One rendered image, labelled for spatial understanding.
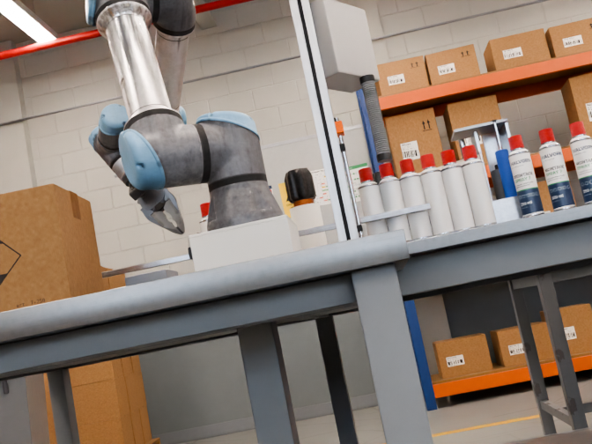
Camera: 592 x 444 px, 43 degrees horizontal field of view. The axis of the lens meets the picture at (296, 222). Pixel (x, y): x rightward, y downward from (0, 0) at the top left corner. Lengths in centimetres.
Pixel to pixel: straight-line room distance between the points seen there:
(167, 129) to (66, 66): 573
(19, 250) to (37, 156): 540
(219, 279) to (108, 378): 411
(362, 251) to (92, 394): 423
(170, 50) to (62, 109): 511
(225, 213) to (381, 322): 50
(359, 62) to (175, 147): 62
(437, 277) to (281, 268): 35
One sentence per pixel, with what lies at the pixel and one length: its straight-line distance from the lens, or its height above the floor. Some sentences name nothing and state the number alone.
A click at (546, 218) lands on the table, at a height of 82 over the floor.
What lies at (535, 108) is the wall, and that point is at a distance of 659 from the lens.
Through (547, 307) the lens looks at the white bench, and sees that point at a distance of 303.
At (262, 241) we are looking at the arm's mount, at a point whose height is 89.
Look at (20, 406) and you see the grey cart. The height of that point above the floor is 63.
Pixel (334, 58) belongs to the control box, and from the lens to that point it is 179.
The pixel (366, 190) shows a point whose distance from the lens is 187.
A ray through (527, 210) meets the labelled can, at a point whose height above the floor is 90.
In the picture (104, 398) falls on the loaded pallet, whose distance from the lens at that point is 512.
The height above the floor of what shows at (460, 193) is 97.
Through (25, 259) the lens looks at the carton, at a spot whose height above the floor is 97.
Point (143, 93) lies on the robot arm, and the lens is 150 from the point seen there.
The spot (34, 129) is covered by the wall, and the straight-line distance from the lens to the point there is 710.
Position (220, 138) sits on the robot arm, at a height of 110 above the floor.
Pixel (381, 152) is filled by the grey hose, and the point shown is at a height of 109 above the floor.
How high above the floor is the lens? 73
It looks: 8 degrees up
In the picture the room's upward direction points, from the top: 11 degrees counter-clockwise
